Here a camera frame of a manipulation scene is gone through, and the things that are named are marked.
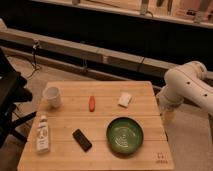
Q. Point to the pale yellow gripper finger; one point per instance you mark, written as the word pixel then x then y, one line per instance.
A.
pixel 168 117

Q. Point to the black eraser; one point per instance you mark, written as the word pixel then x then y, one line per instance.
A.
pixel 82 140

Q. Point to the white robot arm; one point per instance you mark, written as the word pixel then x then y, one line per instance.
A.
pixel 185 82

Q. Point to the white sponge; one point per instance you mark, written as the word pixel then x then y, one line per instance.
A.
pixel 124 99

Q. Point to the green bowl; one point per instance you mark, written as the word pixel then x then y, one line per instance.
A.
pixel 124 136

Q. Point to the orange carrot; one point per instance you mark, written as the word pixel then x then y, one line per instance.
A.
pixel 92 104

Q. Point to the wooden table board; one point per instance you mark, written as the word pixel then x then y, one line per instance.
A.
pixel 66 154

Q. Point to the white cup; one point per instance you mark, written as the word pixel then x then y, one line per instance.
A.
pixel 52 96

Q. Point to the white bottle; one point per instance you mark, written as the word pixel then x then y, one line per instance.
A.
pixel 43 137

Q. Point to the black chair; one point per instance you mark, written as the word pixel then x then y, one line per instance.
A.
pixel 12 90

